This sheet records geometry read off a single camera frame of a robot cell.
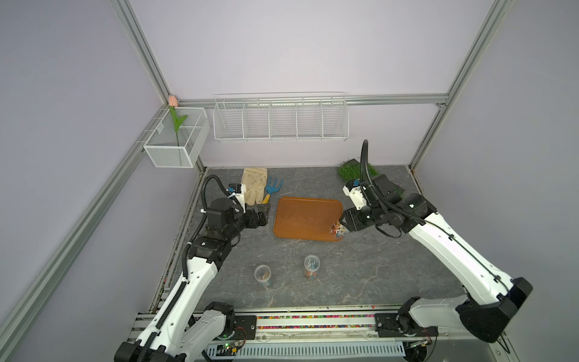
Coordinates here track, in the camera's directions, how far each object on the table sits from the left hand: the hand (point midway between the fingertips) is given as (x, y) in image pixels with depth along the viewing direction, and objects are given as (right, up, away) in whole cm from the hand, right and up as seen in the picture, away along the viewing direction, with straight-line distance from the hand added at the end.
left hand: (260, 206), depth 76 cm
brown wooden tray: (+17, -8, +26) cm, 32 cm away
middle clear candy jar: (+18, -22, +5) cm, 29 cm away
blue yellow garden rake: (-1, +6, +37) cm, 37 cm away
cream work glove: (-10, +10, +40) cm, 43 cm away
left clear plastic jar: (0, -24, +3) cm, 24 cm away
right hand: (+29, -3, -2) cm, 29 cm away
